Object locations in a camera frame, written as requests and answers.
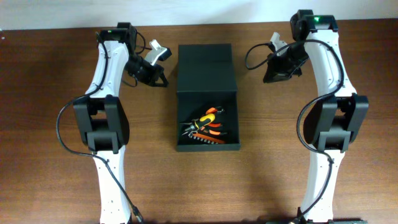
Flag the black box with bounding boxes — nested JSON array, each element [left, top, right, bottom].
[[177, 44, 241, 152]]

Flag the yellow black stubby screwdriver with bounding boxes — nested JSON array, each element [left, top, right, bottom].
[[184, 114, 214, 132]]

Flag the red handled side cutters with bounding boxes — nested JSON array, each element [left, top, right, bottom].
[[205, 106, 224, 128]]

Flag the orange black long-nose pliers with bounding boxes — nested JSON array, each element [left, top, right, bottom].
[[183, 123, 227, 136]]

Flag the orange socket rail with sockets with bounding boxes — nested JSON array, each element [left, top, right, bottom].
[[188, 131, 226, 144]]

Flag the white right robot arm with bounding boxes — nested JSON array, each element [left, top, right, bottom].
[[263, 9, 369, 223]]

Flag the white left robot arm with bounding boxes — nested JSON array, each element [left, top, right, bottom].
[[72, 22, 172, 223]]

